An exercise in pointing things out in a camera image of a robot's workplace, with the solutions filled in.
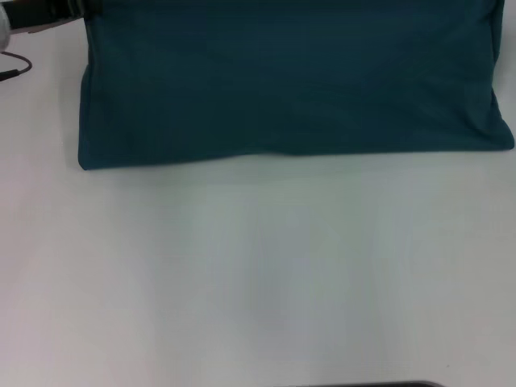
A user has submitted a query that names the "grey left arm cable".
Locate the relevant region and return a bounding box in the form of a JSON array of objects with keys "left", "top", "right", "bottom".
[{"left": 0, "top": 49, "right": 33, "bottom": 83}]

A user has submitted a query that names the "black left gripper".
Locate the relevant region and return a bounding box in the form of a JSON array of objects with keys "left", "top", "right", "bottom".
[{"left": 4, "top": 0, "right": 105, "bottom": 34}]

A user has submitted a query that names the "teal t-shirt with cream letters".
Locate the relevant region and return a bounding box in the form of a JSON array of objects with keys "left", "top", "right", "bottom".
[{"left": 77, "top": 0, "right": 516, "bottom": 172}]

